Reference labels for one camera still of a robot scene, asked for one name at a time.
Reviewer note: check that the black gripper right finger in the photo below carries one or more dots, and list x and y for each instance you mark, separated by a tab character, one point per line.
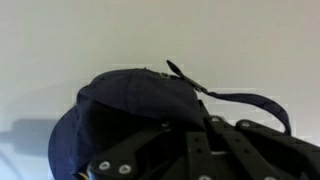
257	152

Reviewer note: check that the navy blue cap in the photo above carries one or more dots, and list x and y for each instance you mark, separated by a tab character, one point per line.
115	104

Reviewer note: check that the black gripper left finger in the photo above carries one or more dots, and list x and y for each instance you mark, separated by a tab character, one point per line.
160	152

